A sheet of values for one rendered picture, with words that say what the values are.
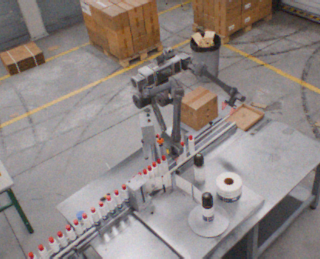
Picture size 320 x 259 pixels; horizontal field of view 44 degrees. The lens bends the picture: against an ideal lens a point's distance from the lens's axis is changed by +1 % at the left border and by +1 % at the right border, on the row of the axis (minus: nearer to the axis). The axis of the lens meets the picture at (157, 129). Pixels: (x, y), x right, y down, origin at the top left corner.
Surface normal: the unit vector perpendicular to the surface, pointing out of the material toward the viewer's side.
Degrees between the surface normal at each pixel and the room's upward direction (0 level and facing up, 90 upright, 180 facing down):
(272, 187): 0
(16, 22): 90
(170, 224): 0
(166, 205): 0
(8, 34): 90
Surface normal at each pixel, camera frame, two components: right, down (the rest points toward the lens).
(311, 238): -0.12, -0.75
